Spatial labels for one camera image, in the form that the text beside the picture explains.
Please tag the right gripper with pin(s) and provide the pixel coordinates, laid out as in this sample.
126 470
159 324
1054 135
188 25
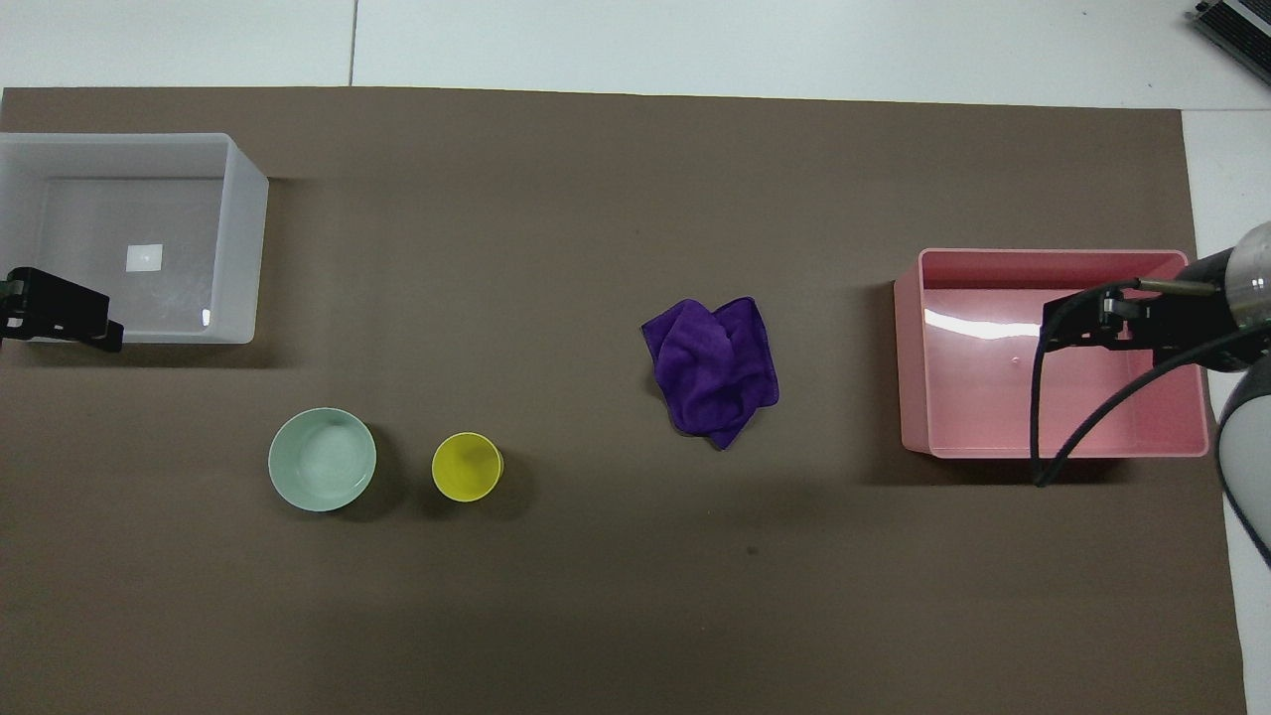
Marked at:
1197 318

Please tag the translucent white plastic box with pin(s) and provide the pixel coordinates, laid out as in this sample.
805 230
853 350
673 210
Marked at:
119 218

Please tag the purple cloth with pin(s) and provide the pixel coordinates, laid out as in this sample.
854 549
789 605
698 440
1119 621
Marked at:
715 372

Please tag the yellow cup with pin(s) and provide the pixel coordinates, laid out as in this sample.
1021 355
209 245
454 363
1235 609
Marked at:
466 466

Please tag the light green bowl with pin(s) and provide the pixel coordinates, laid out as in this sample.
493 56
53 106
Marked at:
322 459

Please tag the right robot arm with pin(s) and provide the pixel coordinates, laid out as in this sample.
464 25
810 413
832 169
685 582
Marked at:
1253 437

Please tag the pink plastic box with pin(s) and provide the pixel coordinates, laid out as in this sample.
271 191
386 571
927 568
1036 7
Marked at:
983 397

